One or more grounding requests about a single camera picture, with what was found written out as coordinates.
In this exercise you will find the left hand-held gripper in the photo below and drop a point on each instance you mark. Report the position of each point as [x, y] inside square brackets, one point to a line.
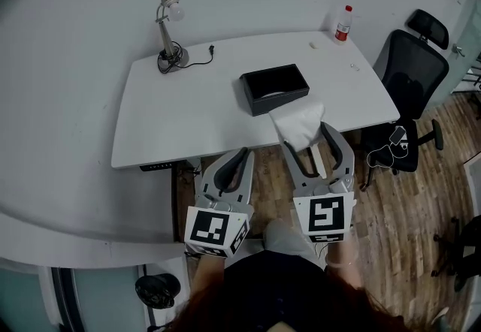
[208, 227]

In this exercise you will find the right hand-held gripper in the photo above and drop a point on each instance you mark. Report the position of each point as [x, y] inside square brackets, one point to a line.
[325, 216]

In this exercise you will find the white tissue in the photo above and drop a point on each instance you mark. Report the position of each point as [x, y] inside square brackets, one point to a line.
[298, 124]

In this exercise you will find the black rectangular container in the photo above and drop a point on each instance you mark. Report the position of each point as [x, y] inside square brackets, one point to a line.
[276, 88]

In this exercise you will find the person's right forearm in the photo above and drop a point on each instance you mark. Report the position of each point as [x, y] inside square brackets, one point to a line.
[343, 270]

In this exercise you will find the dark desk leg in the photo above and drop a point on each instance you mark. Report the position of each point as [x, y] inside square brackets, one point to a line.
[179, 203]

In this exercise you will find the desk height control panel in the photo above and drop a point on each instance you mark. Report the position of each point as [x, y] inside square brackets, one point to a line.
[157, 166]

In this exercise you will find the person's grey trouser leg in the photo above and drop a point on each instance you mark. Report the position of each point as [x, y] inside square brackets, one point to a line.
[289, 242]

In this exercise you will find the small clear clip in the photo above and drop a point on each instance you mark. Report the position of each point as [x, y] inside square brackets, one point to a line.
[354, 67]

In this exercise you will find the black mesh office chair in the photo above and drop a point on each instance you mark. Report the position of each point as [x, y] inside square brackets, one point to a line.
[407, 90]

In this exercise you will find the small white eraser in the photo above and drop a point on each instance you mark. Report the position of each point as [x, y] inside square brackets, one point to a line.
[313, 45]

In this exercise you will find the person's dark top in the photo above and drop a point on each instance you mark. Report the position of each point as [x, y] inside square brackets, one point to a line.
[274, 293]

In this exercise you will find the plastic bottle with red cap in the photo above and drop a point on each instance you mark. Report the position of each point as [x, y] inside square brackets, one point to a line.
[343, 27]

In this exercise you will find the black waste bin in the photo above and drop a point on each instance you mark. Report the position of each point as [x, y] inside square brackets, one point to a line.
[157, 290]

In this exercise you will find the silver desk lamp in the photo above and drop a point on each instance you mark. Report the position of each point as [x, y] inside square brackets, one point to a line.
[168, 28]

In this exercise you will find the black chair base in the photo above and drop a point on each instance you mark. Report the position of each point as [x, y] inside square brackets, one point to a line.
[456, 248]

